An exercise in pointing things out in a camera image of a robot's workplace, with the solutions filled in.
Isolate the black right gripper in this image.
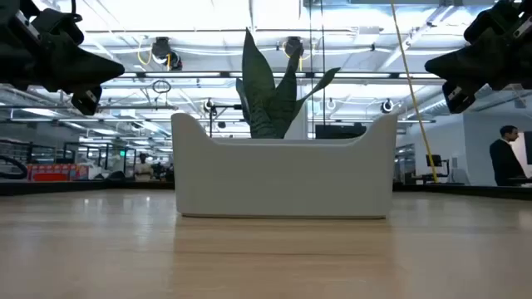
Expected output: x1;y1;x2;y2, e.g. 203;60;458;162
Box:
424;7;532;115

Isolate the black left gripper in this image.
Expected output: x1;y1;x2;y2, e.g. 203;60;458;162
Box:
0;0;126;116

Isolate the grey plastic basket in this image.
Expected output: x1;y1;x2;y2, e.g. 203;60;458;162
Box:
170;111;399;220

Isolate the black monitor on stand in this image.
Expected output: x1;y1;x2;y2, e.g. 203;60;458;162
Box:
424;154;451;180

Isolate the person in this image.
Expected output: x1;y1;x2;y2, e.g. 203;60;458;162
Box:
489;125;528;187
133;152;155;183

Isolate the red storage bins row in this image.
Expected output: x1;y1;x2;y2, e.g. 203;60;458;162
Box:
27;163;91;183

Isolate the green snake plant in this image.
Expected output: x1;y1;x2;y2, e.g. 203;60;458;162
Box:
235;27;342;140

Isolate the yellow hanging cable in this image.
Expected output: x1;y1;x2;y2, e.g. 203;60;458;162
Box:
389;0;439;184

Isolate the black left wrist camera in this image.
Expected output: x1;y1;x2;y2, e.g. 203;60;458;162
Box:
31;7;84;45

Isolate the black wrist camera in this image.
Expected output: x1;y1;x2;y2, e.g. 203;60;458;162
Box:
31;7;84;45
463;0;516;45

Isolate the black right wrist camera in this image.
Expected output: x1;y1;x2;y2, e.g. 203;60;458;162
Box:
463;0;516;45

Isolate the black aluminium table frame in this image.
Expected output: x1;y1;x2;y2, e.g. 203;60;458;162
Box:
0;179;532;201

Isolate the black hanging cable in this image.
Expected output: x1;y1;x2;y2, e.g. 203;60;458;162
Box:
319;0;327;140
308;0;313;140

